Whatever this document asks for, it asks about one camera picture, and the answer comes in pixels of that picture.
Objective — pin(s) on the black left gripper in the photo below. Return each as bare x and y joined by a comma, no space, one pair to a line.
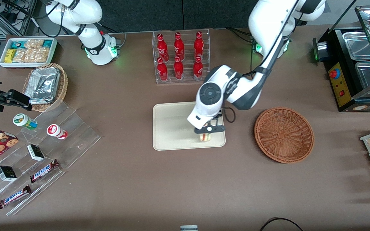
219,115

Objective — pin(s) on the clear acrylic bottle rack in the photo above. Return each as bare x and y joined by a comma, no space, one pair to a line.
186,80

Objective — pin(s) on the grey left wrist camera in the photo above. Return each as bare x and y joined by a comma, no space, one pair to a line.
209,129

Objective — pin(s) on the red cola bottle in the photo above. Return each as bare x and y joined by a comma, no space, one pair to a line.
178,70
162,72
179,48
198,46
162,49
198,70

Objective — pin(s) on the brown round wicker basket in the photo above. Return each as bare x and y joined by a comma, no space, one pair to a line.
284,134

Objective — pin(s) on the beige plastic tray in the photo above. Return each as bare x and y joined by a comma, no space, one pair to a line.
172,128

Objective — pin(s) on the light wicker basket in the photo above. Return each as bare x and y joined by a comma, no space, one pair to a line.
63,86

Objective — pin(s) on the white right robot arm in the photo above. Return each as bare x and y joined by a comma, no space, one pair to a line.
88,12

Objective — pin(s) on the green lid yogurt cup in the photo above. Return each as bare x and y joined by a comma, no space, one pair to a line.
22,120

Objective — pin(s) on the aluminium frame shelf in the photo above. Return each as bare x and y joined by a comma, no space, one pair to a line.
14,19

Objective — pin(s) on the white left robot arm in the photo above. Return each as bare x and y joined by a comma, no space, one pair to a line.
268,32

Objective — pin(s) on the red lid yogurt cup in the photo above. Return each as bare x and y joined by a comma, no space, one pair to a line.
55,130

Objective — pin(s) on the clear acrylic step display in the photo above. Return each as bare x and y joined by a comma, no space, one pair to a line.
79,141

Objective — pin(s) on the black food warmer case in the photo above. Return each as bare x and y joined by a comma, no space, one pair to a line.
345,73

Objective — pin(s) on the Snickers bar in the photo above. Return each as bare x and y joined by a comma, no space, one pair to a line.
43,171
14,196

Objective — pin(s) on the triangular sandwich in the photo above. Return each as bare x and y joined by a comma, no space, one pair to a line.
205,137

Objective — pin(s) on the stacked foil trays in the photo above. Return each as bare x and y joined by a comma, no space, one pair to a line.
42,85

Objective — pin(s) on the white rectangular snack bin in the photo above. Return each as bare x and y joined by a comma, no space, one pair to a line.
55,51

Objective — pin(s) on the teal snack pack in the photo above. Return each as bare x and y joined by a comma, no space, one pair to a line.
47,43
18,44

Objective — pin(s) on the clear nut snack bag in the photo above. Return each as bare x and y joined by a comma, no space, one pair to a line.
30,56
34,44

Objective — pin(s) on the small black box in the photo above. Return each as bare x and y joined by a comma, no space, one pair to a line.
35,152
6,173

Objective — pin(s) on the small grey device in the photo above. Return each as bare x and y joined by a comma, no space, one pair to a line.
189,228

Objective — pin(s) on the yellow snack pack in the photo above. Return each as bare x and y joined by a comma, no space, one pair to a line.
9,55

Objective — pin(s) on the red round knob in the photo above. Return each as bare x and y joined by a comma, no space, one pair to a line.
334,73

